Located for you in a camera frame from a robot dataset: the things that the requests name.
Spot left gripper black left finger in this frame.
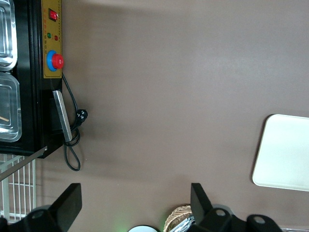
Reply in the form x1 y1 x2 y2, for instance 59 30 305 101
0 183 83 232

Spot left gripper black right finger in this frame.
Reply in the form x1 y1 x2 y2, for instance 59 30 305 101
190 183 283 232

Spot beige plastic tray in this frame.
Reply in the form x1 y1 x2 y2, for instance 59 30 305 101
252 113 309 192

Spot light tan wicker basket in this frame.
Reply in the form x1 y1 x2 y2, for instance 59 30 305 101
164 204 194 232

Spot aluminium foil container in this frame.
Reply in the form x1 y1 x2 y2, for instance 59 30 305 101
172 214 196 232

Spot thin silver metal strip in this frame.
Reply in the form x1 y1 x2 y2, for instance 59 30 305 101
0 145 48 182

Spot stainless steel pan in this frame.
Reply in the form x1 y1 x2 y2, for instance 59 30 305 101
0 0 18 72
0 72 23 142

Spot black food warmer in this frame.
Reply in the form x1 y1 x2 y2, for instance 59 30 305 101
0 0 64 159

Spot yellow control panel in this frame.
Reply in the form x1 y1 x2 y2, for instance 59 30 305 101
41 0 63 79

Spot white wire basket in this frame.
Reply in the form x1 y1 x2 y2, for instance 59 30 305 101
0 154 37 223

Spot silver metal handle bar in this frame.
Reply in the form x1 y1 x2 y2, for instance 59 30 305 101
52 90 73 143

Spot black power cable with plug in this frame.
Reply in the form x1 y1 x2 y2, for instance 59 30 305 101
61 72 89 172

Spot red knob blue ring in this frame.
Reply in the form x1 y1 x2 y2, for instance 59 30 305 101
46 50 65 73

